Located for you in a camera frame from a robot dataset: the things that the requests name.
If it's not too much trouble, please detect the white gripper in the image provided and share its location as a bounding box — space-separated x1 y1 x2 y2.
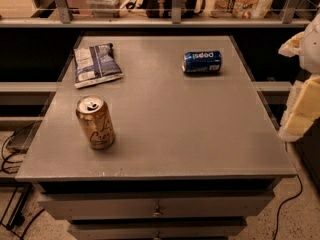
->
278 14 320 142

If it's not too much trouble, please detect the blue pepsi can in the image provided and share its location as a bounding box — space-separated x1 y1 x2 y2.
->
182 51 222 73

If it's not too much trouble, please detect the gold lacroix can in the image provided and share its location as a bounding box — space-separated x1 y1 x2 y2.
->
76 95 115 150

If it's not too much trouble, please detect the colourful snack bag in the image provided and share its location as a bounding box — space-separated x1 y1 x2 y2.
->
210 0 273 19

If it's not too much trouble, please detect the black backpack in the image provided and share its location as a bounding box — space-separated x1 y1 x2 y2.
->
141 0 205 18

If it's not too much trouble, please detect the grey upper drawer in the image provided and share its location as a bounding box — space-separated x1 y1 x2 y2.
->
38 191 274 220

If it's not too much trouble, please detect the grey drawer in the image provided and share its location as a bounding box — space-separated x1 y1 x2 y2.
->
68 219 247 240
38 191 274 220

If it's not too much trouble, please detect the blue white chip bag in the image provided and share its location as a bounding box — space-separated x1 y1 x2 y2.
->
74 43 123 89

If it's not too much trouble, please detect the grey lower drawer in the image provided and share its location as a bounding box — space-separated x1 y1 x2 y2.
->
68 219 247 240

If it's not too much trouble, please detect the black floor cable right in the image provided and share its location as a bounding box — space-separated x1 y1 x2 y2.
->
272 174 304 240

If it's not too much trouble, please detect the grey metal shelf rail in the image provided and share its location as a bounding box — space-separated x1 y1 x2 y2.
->
0 0 319 28

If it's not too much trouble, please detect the black cables left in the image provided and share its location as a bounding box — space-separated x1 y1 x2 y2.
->
0 122 36 175

